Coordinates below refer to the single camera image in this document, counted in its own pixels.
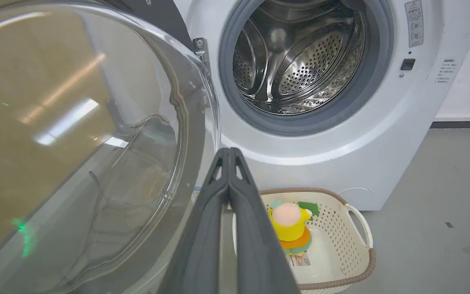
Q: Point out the white perforated laundry basket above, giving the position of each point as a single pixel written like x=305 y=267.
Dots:
x=337 y=245

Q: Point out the warning label sticker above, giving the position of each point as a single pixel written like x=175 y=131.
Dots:
x=414 y=23

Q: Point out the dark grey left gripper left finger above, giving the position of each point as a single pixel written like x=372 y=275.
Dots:
x=202 y=245

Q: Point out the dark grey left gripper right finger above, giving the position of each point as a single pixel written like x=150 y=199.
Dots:
x=255 y=249

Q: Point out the yellow plush doll toy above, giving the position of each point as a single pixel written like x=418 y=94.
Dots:
x=290 y=224

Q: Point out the white front-load washing machine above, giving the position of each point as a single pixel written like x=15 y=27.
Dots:
x=341 y=134

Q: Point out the grey metal bracket with screw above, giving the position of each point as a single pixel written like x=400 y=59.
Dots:
x=200 y=48

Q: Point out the glass washer door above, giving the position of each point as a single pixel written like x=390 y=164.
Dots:
x=76 y=143

